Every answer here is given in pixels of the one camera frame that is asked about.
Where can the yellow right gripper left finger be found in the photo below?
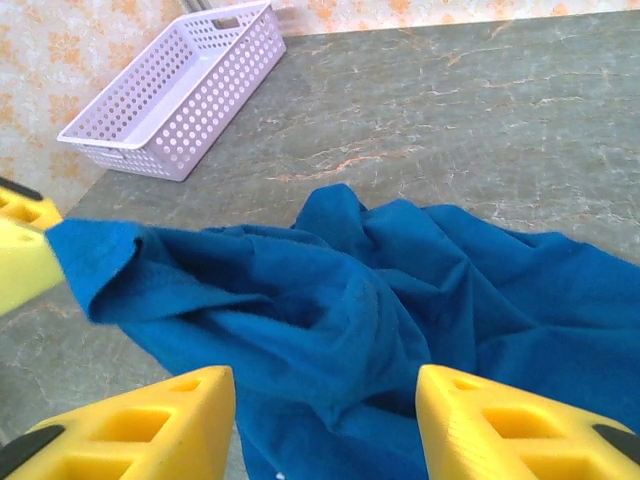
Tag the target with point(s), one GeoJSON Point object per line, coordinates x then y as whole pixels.
{"type": "Point", "coordinates": [210, 400]}

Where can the aluminium frame post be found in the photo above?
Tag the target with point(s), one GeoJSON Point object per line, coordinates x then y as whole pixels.
{"type": "Point", "coordinates": [197, 3]}

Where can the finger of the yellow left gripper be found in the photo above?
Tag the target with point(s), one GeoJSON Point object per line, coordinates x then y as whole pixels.
{"type": "Point", "coordinates": [25, 270]}

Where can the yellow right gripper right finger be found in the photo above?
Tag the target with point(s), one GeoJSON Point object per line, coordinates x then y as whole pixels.
{"type": "Point", "coordinates": [440, 410]}

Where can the lavender perforated plastic basket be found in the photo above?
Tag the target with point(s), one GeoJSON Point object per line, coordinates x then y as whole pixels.
{"type": "Point", "coordinates": [165, 100]}

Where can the blue t-shirt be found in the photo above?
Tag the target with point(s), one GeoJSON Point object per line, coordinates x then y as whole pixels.
{"type": "Point", "coordinates": [320, 300]}

